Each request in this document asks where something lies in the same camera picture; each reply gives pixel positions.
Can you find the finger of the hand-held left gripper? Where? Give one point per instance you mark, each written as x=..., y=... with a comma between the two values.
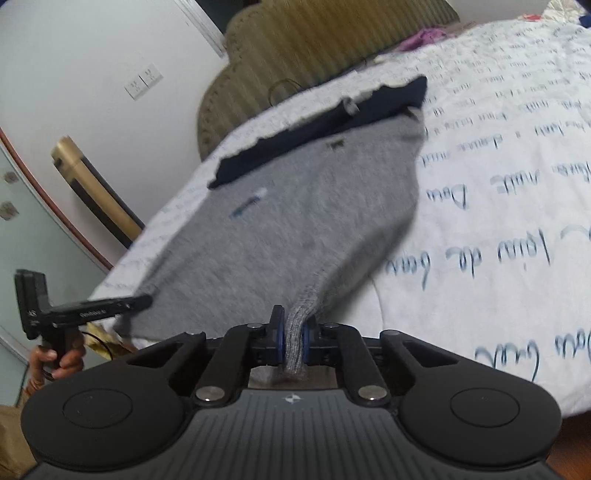
x=115, y=305

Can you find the white script-print bed sheet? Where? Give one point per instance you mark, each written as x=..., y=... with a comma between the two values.
x=485, y=207

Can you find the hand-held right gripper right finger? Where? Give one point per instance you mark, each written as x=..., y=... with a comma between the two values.
x=306, y=344

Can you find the olive padded headboard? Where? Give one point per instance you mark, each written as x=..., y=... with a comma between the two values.
x=314, y=37

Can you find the grey sweater with navy sleeves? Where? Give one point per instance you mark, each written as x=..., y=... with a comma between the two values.
x=300, y=207

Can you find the frosted glass door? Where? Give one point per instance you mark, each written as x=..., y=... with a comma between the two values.
x=27, y=258

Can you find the white wall socket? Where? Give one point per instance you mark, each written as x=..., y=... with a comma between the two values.
x=152, y=76
x=135, y=88

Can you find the floral cloth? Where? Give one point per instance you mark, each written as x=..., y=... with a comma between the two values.
x=531, y=16

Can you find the person's left hand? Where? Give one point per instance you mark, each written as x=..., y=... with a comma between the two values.
x=69, y=360

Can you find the purple cloth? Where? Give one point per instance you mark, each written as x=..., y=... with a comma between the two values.
x=422, y=39

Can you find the yellow bag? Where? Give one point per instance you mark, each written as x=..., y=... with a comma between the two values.
x=104, y=334

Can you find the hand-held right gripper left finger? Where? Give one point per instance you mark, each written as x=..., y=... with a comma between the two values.
x=277, y=334

